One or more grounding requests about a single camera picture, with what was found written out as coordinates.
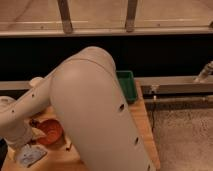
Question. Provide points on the light blue towel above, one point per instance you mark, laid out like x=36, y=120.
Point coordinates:
x=28, y=155

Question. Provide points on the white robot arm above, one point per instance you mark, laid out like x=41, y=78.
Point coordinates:
x=87, y=98

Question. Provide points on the green plastic tray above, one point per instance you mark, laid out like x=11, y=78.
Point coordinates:
x=127, y=83

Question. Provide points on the orange bowl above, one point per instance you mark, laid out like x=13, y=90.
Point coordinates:
x=53, y=131

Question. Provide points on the white ceramic mug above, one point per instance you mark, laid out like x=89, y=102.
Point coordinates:
x=33, y=82

